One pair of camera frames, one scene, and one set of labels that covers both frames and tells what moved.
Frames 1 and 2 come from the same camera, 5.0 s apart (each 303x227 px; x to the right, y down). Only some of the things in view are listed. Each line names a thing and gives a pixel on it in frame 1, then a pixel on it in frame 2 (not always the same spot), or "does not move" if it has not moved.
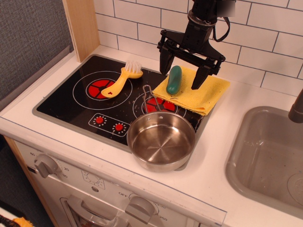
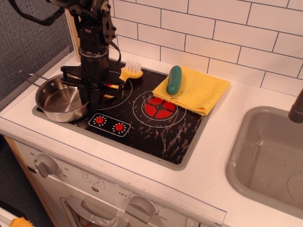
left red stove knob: [99, 120] does not move
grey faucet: [296, 113] does not move
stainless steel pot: [160, 141] -> [60, 100]
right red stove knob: [119, 127] does not move
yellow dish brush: [132, 70] does not move
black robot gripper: [194, 46] -> [93, 73]
